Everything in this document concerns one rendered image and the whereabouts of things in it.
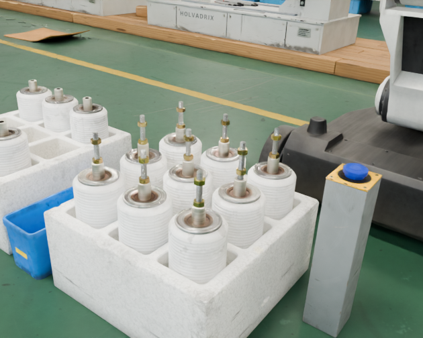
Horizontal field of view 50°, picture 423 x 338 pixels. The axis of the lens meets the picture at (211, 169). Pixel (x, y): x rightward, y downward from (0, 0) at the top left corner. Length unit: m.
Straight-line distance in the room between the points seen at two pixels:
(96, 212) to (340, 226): 0.43
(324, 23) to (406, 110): 1.59
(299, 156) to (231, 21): 2.06
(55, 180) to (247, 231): 0.52
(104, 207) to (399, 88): 0.81
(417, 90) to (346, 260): 0.58
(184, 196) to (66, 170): 0.39
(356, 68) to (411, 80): 1.43
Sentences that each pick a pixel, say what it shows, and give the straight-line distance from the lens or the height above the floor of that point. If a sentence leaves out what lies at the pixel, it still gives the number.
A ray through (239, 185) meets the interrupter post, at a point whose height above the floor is 0.27.
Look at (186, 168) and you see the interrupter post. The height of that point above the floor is 0.27.
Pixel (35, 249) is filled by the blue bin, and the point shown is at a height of 0.08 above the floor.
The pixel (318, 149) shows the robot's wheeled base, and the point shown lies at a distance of 1.18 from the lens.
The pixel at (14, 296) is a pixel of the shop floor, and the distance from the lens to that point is 1.03.
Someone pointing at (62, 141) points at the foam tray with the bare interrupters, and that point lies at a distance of 1.25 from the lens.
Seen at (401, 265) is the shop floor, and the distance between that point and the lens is 1.16.
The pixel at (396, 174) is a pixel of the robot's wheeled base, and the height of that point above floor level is 0.19.
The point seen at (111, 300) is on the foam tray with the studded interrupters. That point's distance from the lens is 0.87.
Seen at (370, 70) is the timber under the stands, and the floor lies 0.07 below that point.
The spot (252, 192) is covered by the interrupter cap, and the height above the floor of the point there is 0.25.
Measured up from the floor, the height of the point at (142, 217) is 0.24.
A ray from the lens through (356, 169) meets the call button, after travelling 0.77.
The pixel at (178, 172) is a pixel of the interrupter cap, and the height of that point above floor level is 0.25.
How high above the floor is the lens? 0.65
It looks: 26 degrees down
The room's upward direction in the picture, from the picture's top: 2 degrees clockwise
